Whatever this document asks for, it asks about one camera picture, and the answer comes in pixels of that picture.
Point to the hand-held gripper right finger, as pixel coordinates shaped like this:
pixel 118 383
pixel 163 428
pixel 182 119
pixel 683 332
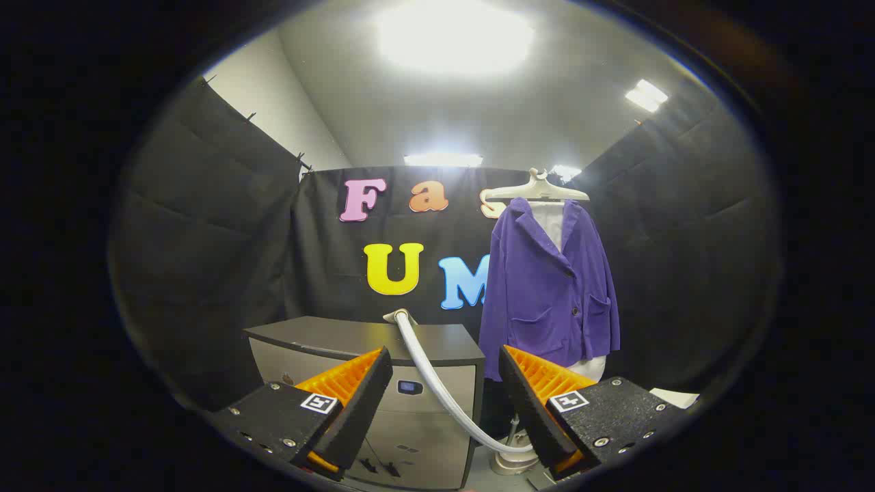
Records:
pixel 530 410

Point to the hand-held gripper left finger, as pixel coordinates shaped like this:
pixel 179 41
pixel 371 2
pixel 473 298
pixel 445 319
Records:
pixel 366 403

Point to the garment steamer base with pole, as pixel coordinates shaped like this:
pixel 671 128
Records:
pixel 511 461

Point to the white garment steamer nozzle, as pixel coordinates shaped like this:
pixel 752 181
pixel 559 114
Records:
pixel 400 316

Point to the white shirt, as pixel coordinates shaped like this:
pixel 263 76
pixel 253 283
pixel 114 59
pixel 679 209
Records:
pixel 549 222

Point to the white plastic clothes hanger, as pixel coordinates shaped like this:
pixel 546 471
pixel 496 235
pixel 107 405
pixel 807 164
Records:
pixel 536 189

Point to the grey cabinet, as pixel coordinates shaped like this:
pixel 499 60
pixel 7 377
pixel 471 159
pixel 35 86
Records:
pixel 410 424

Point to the white flat board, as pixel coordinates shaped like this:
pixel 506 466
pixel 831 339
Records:
pixel 673 398

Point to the small ceiling light panel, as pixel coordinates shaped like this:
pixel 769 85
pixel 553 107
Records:
pixel 566 172
pixel 646 96

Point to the long ceiling light strip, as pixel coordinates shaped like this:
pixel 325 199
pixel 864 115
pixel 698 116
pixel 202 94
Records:
pixel 443 159

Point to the large ceiling light panel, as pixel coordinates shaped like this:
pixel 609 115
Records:
pixel 454 34

